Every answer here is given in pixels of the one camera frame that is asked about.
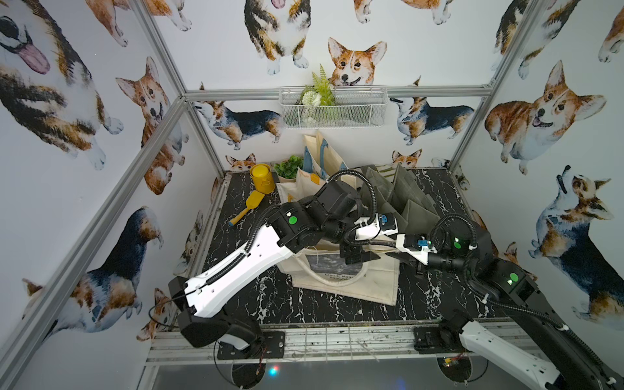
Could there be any white Monet canvas bag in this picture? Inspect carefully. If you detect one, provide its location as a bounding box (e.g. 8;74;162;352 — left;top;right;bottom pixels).
277;240;400;306

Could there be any yellow-handled canvas bag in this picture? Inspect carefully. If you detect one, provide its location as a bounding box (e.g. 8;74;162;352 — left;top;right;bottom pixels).
276;169;325;203

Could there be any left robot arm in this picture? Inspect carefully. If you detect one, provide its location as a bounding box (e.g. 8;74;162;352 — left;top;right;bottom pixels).
168;169;379;350

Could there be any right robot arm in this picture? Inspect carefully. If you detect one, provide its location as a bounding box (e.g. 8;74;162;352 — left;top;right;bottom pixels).
395;214;623;389

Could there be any olive green canvas bag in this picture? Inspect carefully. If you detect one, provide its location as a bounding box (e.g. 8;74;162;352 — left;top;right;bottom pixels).
359;165;440;235

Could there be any green succulent plant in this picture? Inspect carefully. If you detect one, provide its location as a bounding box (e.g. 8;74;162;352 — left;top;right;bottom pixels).
273;155;304;180

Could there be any artificial fern with flower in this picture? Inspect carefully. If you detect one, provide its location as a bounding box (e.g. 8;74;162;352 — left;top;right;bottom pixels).
297;65;336;125

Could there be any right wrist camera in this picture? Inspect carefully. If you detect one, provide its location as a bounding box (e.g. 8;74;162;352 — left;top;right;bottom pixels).
395;234;437;266

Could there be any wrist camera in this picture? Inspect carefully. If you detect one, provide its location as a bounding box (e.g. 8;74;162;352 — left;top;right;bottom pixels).
354;213;399;241
395;234;437;266

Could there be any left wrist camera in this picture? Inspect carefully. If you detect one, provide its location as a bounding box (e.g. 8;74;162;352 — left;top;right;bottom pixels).
354;213;399;241

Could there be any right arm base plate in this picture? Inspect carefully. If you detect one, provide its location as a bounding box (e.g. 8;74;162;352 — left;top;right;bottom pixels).
413;325;464;354

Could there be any aluminium front rail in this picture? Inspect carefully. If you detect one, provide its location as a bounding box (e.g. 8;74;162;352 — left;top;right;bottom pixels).
143;318;547;367

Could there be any blue-handled canvas bag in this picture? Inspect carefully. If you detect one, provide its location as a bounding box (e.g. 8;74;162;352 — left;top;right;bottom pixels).
302;132;348;180

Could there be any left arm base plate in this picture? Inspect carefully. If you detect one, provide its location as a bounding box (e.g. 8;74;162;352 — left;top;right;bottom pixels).
216;331;286;360

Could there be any white wire wall basket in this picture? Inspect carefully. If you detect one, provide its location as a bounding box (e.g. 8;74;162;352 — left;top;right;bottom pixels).
279;86;389;128

